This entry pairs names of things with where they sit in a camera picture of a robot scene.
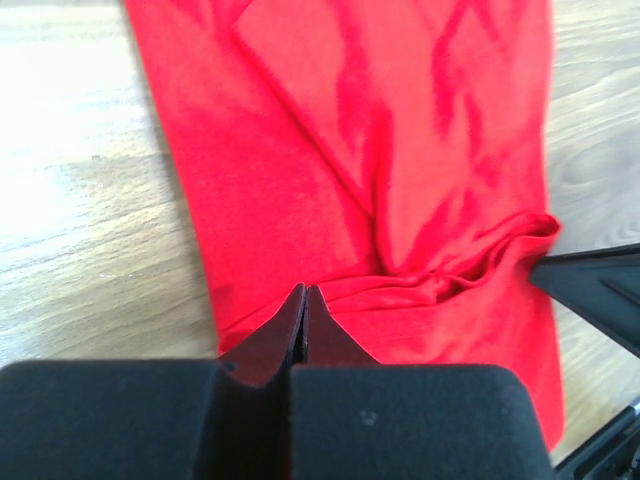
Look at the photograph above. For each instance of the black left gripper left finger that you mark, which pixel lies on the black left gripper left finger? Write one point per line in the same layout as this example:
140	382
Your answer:
220	418

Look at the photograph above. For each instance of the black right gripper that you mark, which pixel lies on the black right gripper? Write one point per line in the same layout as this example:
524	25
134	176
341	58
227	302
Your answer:
601	286

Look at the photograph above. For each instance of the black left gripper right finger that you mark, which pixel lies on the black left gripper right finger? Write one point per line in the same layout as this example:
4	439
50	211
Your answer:
353	418

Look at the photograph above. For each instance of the red t shirt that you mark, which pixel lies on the red t shirt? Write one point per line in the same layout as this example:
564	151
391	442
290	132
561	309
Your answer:
389	152

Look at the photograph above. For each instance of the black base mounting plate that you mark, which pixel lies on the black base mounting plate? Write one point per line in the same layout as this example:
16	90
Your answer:
611	453

